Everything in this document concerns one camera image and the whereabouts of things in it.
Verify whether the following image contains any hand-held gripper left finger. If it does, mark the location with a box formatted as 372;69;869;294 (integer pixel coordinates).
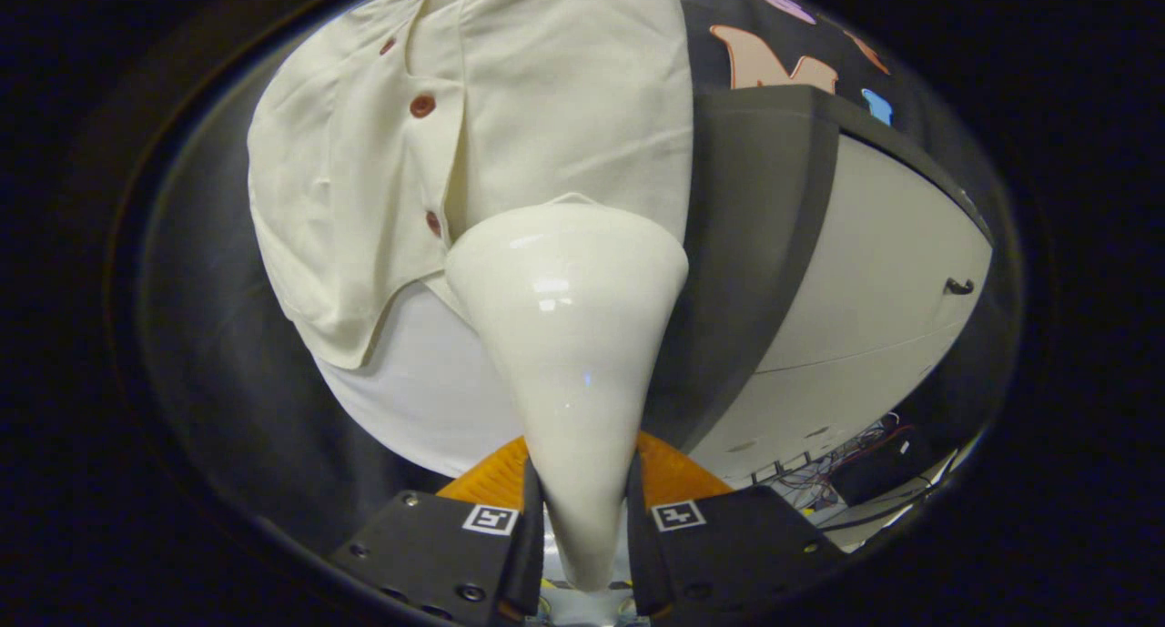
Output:
329;436;547;627

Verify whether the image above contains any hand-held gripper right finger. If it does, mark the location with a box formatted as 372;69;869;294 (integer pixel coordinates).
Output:
626;431;847;624

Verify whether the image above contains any white garment steamer head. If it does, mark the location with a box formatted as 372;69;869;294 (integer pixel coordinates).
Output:
444;195;690;593

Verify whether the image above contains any cream button shirt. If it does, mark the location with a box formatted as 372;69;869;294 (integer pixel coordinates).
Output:
246;0;697;370

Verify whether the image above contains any black box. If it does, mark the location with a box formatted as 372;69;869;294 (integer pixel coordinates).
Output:
830;427;957;508

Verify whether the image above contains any grey and white cabinet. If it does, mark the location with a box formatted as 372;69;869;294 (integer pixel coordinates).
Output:
642;84;995;487

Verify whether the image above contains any black backdrop cloth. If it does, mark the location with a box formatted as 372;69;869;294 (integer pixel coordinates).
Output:
137;0;1020;555

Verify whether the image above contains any tangle of cables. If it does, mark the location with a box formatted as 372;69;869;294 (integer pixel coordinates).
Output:
751;413;916;514

